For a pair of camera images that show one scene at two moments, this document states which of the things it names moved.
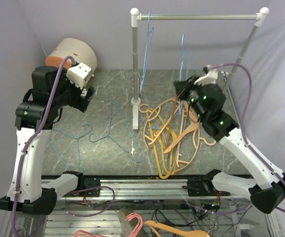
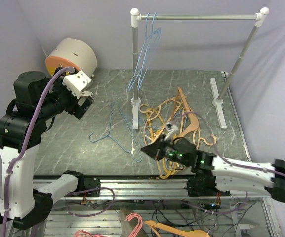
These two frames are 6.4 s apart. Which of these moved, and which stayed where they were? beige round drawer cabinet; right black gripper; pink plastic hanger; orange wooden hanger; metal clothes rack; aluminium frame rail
Moved: right black gripper
Stayed: aluminium frame rail; beige round drawer cabinet; orange wooden hanger; metal clothes rack; pink plastic hanger
